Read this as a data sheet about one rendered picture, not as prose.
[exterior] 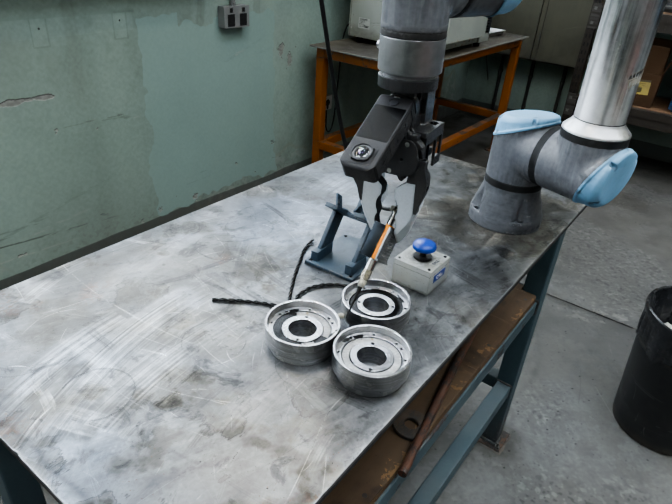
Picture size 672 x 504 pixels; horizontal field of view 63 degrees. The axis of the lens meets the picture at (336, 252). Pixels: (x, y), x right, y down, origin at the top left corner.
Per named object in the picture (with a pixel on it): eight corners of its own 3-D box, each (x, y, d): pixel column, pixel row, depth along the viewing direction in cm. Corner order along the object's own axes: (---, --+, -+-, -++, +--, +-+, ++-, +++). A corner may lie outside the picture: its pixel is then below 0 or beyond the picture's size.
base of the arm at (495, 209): (485, 196, 128) (494, 156, 122) (550, 217, 120) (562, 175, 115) (456, 218, 117) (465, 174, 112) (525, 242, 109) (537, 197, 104)
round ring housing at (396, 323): (389, 295, 90) (392, 274, 88) (420, 334, 82) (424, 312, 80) (330, 305, 87) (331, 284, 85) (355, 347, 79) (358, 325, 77)
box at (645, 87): (662, 112, 345) (685, 49, 326) (581, 96, 366) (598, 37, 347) (667, 99, 375) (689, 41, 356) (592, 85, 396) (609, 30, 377)
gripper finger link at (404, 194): (431, 232, 76) (433, 167, 71) (414, 250, 71) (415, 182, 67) (410, 228, 77) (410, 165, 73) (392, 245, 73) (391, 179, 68)
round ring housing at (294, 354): (349, 361, 76) (351, 338, 74) (274, 376, 73) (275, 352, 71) (325, 316, 84) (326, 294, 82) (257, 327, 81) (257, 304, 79)
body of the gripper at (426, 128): (440, 166, 73) (454, 72, 67) (414, 187, 66) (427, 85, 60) (388, 154, 76) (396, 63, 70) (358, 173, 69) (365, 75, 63)
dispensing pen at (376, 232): (331, 311, 72) (385, 194, 72) (343, 312, 76) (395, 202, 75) (345, 318, 71) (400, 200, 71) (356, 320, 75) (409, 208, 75)
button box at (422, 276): (427, 296, 91) (431, 271, 88) (390, 280, 94) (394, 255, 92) (449, 276, 97) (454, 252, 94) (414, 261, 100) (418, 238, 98)
